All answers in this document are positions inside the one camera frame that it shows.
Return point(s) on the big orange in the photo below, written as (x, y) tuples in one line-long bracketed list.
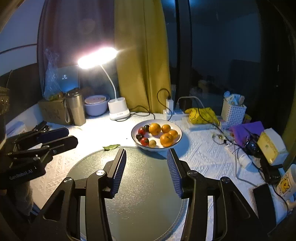
[(174, 134)]

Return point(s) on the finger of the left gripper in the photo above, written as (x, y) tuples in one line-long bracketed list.
[(50, 134), (58, 146)]

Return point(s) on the green leaf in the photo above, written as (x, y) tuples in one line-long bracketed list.
[(111, 147)]

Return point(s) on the white round plate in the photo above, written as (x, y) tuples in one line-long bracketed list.
[(158, 147)]

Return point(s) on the yellow duck snack bag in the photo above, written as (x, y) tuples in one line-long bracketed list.
[(202, 116)]

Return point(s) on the brown cardboard box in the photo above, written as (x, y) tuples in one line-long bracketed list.
[(55, 111)]

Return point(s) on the white tube with barcode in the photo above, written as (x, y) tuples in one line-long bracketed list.
[(237, 153)]

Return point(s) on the white usb charger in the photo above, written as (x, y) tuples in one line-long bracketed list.
[(170, 105)]

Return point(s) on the red cherry tomato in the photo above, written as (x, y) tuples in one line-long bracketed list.
[(141, 131)]

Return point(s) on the white cartoon mug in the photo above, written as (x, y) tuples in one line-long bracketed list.
[(287, 187)]

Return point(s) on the yellow tissue box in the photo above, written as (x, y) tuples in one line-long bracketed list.
[(272, 146)]

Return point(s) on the white perforated basket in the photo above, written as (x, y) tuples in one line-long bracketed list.
[(233, 115)]

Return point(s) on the large orange with stem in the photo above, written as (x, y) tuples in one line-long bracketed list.
[(154, 129)]

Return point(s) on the yellow curtain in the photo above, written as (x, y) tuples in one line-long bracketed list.
[(143, 61)]

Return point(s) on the yellow-green small fruit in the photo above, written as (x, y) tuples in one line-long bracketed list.
[(152, 144)]

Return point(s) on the white wet wipes pack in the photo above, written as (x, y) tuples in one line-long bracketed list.
[(197, 127)]

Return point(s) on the purple cloth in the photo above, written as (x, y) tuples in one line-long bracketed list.
[(243, 131)]

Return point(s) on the white power strip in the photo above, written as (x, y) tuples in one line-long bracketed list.
[(177, 115)]

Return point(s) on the lavender bowl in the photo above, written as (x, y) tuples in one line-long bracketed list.
[(96, 105)]

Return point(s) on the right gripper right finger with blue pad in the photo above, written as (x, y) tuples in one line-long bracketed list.
[(190, 184)]

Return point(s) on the steel tumbler cup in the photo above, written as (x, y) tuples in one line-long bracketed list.
[(75, 104)]

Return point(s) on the small orange mandarin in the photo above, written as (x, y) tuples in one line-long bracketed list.
[(165, 128)]

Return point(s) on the clear plastic bag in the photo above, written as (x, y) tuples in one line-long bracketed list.
[(51, 84)]

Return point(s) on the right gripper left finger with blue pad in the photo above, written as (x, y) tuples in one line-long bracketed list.
[(102, 184)]

